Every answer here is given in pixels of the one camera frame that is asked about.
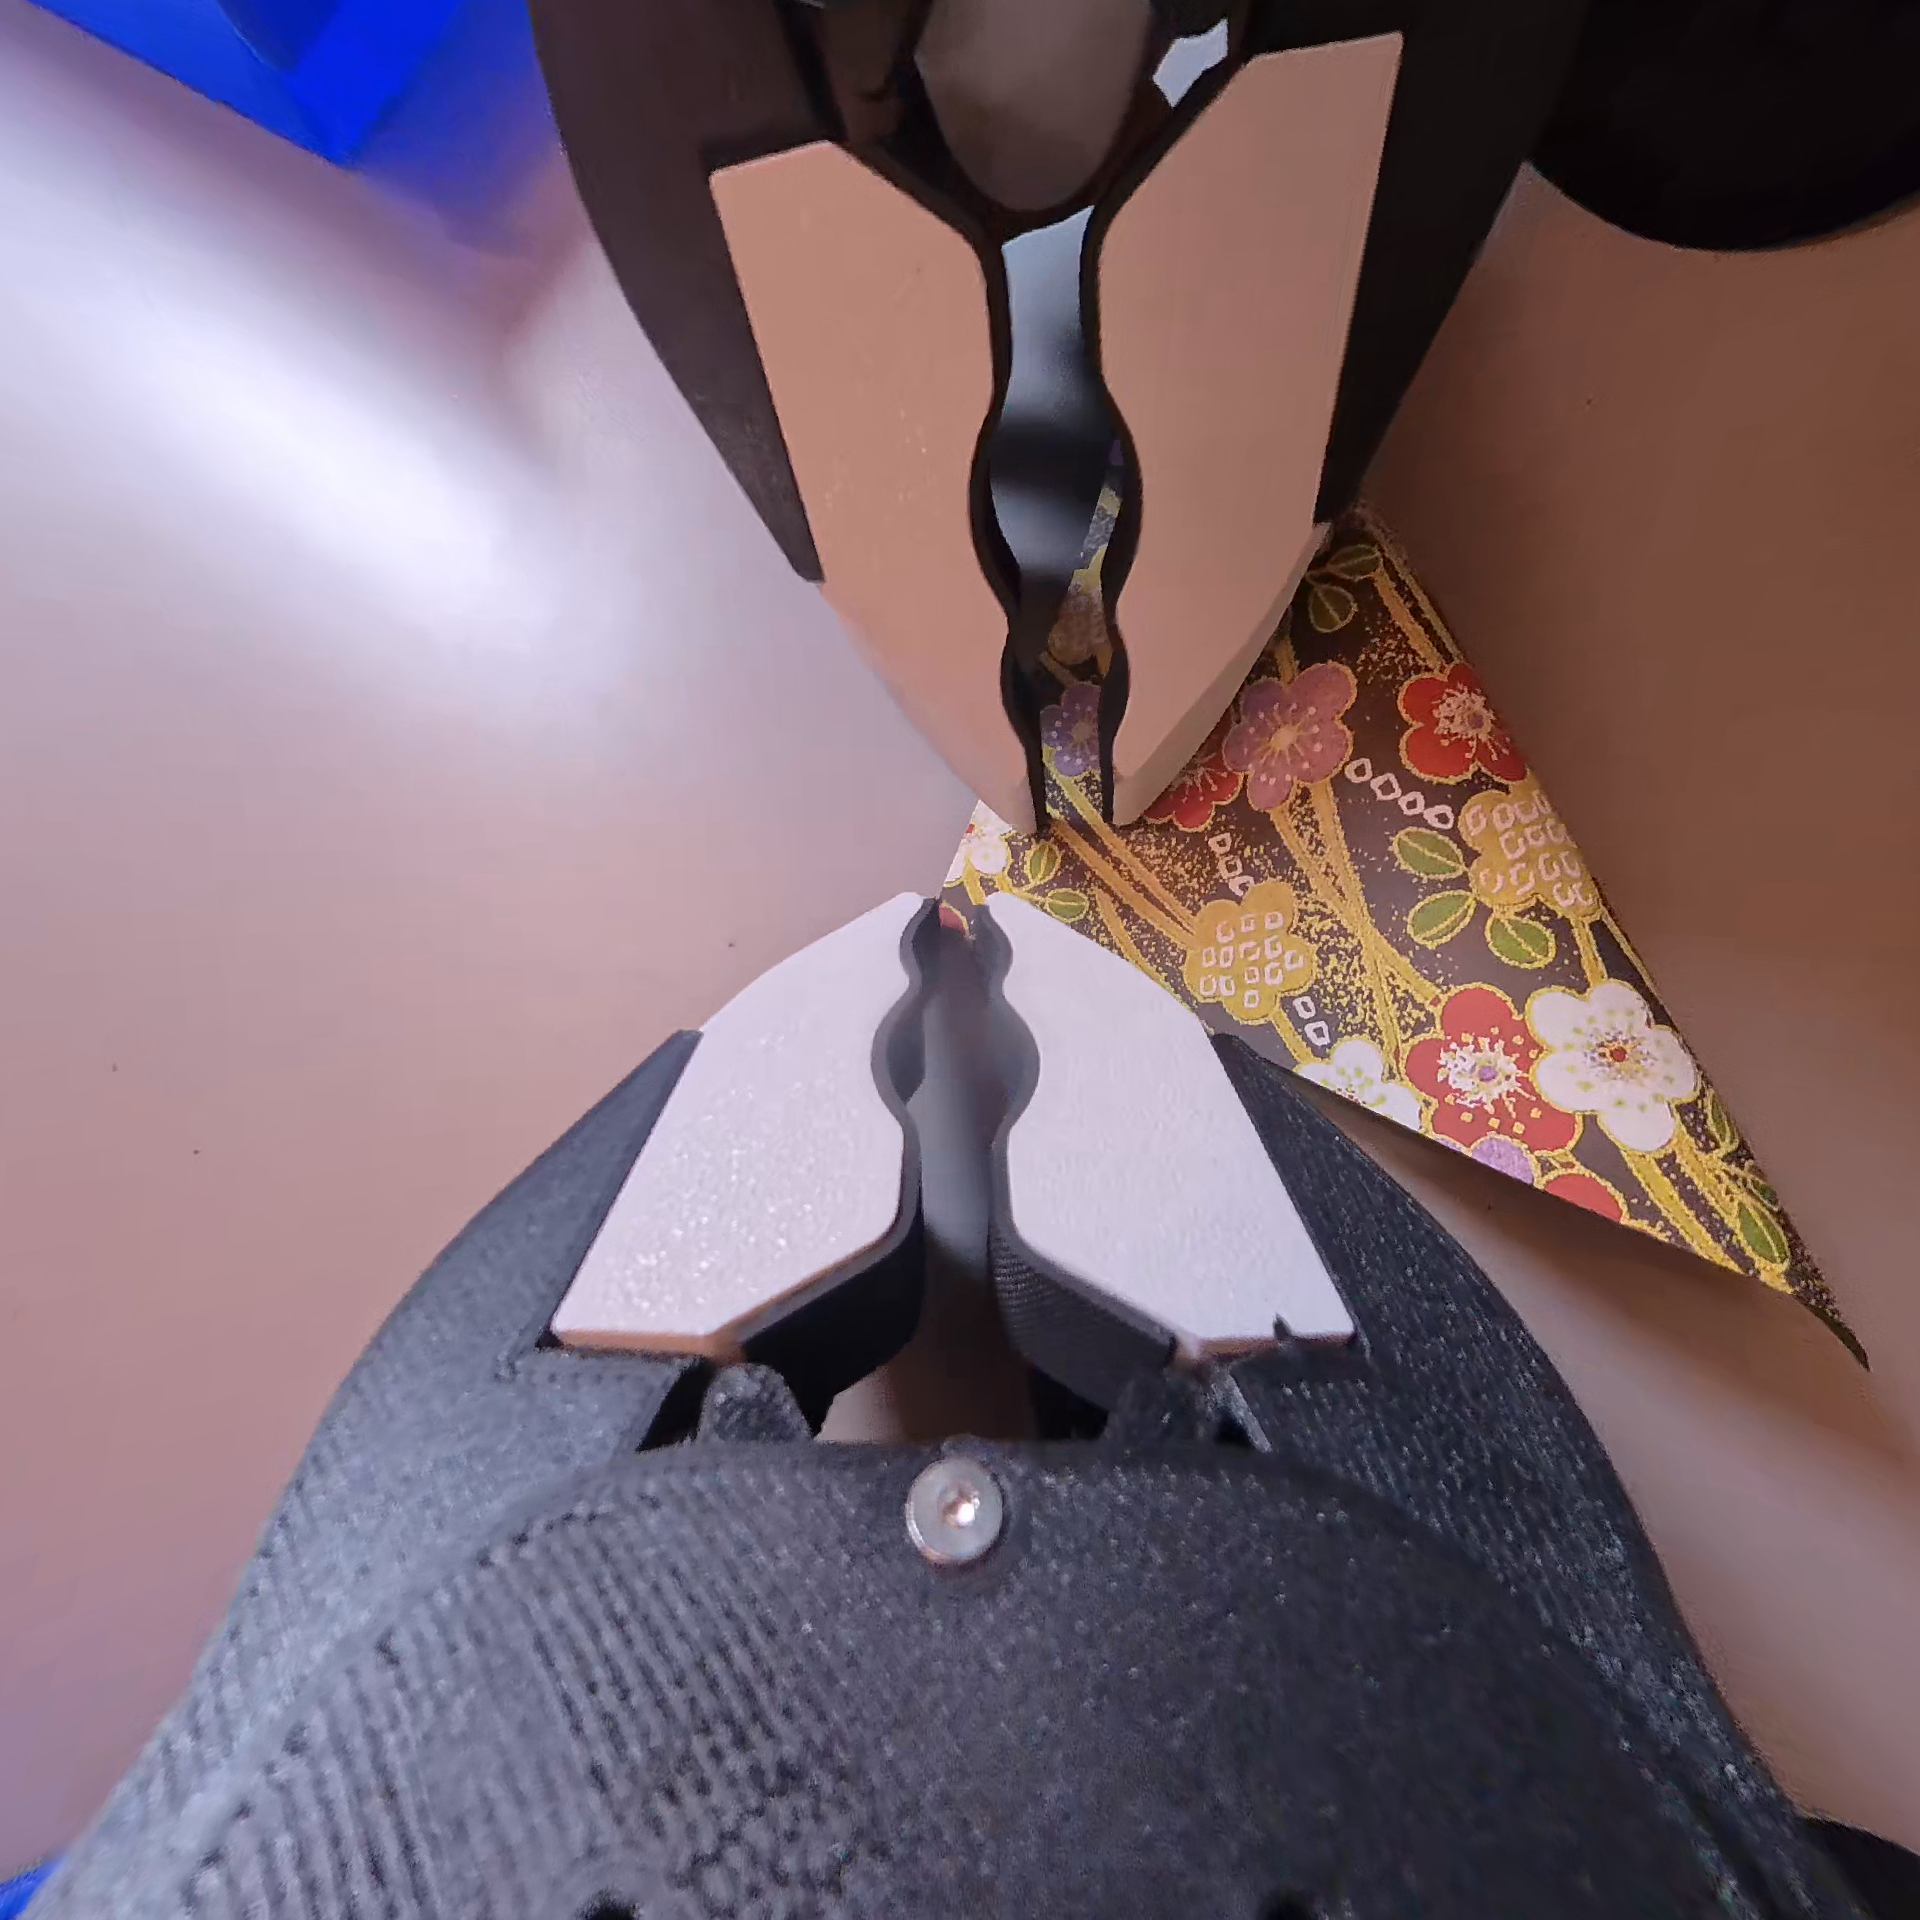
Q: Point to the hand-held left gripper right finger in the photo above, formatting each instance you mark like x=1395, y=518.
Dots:
x=1172, y=1170

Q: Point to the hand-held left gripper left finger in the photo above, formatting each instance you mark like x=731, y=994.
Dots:
x=750, y=1170

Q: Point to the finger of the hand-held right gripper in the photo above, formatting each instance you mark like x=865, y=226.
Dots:
x=871, y=422
x=1247, y=360

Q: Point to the green backed floral paper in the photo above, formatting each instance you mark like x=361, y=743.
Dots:
x=1442, y=932

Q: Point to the black textured pad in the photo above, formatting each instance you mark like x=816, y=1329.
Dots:
x=1743, y=121

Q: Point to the blue plastic bin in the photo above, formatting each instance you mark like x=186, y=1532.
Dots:
x=270, y=55

